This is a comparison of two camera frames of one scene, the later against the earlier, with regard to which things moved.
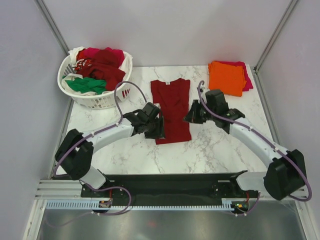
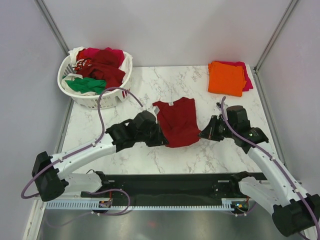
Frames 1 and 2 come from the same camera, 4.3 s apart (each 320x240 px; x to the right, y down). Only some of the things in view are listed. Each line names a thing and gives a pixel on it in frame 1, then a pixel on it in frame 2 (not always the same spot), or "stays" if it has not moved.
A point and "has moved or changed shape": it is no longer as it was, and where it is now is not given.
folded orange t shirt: [229, 79] stays
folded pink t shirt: [248, 84] stays
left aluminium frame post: [44, 11] stays
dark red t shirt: [173, 99] has moved or changed shape
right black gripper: [191, 116] -> [209, 131]
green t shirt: [85, 84] stays
